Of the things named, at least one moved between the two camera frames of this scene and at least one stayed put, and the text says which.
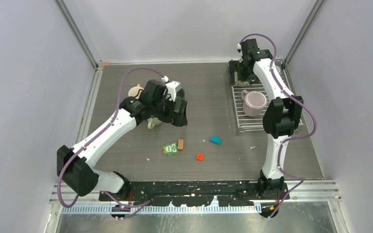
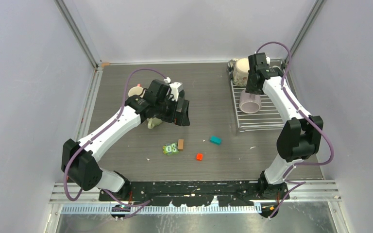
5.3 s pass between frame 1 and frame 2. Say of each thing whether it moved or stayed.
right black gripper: moved
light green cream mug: stayed
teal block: stayed
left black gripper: stayed
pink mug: stayed
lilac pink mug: moved
